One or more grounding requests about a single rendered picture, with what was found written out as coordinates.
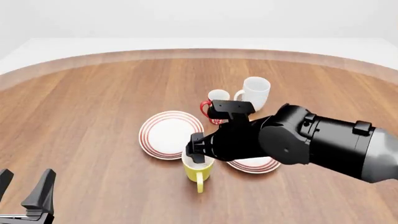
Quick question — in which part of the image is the red and white mug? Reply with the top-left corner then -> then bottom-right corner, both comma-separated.
200,89 -> 231,125

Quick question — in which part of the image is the white plate with red rings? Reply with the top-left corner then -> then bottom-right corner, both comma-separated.
226,156 -> 282,174
138,110 -> 205,161

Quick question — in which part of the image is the yellow and white mug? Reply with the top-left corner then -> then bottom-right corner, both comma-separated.
181,151 -> 216,194

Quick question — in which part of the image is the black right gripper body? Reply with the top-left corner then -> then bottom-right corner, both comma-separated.
185,131 -> 219,162

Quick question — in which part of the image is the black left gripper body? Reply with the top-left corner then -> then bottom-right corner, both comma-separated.
0,209 -> 55,224

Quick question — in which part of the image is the tall white mug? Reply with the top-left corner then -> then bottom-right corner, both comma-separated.
233,76 -> 271,113

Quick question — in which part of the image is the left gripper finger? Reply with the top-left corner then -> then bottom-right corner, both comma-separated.
0,168 -> 15,204
21,168 -> 57,215

